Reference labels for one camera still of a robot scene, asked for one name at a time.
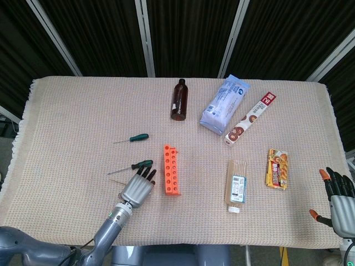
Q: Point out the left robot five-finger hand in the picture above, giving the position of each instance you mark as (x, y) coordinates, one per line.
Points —
(137, 189)

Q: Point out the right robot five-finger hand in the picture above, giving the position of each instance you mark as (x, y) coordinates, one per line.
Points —
(344, 213)

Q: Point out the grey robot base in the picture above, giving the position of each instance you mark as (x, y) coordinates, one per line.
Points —
(166, 256)

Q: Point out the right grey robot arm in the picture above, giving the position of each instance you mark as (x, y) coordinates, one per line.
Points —
(350, 250)

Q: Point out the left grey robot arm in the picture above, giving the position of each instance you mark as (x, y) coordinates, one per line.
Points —
(111, 230)

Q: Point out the orange plastic tool holder block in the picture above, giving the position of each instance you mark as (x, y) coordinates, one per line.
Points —
(167, 171)

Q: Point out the yellow snack packet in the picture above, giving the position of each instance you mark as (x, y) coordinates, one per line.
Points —
(277, 170)

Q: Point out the beige woven tablecloth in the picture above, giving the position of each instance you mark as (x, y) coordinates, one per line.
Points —
(83, 110)

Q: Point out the brown plastic bottle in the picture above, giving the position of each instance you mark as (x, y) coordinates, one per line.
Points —
(179, 102)

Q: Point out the clear bottle of wooden sticks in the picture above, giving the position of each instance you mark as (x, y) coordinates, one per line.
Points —
(235, 185)

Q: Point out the white table leg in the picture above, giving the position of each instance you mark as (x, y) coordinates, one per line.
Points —
(248, 256)

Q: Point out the blue and white pouch pack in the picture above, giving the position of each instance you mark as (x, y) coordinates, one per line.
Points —
(222, 108)

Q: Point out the black pleated curtain panel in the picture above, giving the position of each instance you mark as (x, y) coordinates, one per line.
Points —
(344, 91)
(97, 36)
(16, 41)
(291, 36)
(191, 36)

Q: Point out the long red white biscuit box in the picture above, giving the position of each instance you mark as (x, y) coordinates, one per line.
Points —
(249, 120)

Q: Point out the grey metal partition post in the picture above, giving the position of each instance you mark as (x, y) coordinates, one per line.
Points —
(9, 114)
(145, 38)
(331, 58)
(55, 38)
(233, 41)

